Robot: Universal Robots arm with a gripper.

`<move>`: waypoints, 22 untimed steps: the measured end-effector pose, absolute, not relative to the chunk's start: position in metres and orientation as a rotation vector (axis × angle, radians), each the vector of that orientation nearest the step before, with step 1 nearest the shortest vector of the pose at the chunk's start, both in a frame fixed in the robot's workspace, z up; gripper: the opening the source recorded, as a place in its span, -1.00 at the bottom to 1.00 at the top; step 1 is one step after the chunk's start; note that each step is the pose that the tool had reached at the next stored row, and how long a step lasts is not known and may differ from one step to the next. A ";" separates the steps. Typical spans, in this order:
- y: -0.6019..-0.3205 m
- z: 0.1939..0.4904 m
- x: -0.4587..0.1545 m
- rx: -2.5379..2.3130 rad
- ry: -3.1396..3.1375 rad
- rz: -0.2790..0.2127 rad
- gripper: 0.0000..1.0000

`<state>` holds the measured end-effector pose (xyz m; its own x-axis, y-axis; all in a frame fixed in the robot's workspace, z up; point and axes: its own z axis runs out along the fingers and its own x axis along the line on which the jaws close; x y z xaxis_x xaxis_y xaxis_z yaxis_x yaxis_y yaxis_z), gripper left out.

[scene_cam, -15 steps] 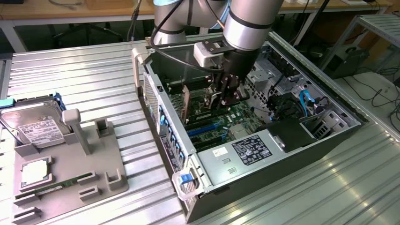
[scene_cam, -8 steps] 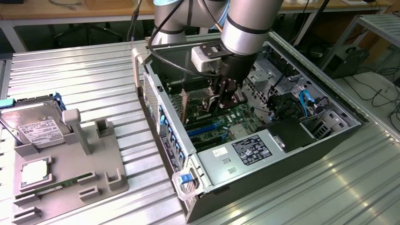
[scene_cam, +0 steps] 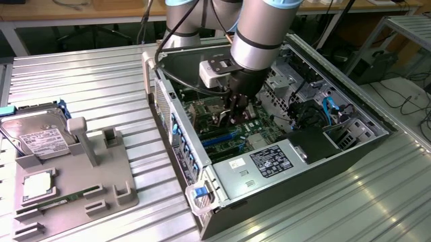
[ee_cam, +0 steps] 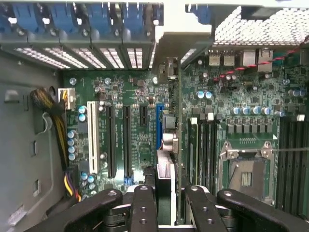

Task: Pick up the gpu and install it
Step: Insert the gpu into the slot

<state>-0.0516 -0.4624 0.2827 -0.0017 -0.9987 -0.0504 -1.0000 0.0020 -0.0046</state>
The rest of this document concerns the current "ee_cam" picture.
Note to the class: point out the grey metal PC case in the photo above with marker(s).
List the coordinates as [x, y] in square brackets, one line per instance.
[24, 145]

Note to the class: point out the silver rear port block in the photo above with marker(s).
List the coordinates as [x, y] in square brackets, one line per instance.
[251, 59]

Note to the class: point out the long black expansion slot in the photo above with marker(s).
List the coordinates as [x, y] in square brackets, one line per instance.
[111, 142]
[127, 142]

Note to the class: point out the white PCI expansion slot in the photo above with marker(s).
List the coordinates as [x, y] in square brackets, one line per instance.
[93, 137]

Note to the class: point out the blue card retention clip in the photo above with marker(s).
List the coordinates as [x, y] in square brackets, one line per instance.
[99, 18]
[25, 17]
[200, 12]
[64, 17]
[132, 19]

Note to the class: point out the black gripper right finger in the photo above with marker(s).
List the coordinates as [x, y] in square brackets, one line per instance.
[202, 212]

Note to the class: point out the CPU socket with metal frame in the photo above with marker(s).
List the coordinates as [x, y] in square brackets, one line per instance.
[248, 174]

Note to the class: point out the blue expansion slot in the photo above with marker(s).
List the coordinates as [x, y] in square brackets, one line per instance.
[159, 125]

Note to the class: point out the black RAM slot bank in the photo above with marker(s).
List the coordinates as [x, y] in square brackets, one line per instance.
[207, 149]
[293, 164]

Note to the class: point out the thin metal locking lever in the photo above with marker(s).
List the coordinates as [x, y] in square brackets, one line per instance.
[289, 151]

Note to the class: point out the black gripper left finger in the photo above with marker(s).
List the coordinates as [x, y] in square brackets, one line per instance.
[144, 212]

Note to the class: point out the green PC motherboard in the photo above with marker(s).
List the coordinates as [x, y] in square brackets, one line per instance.
[241, 96]

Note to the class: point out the short black expansion slot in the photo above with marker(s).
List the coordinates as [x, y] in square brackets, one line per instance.
[143, 115]

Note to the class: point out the white power connector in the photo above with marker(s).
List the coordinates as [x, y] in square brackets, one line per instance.
[68, 98]

